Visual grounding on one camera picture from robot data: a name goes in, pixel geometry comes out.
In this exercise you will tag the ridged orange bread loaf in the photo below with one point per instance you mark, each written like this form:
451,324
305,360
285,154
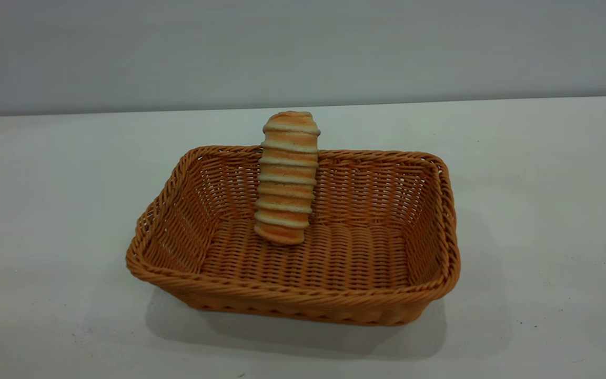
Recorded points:
286,179

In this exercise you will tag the orange woven wicker basket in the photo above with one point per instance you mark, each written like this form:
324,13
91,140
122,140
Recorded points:
308,263

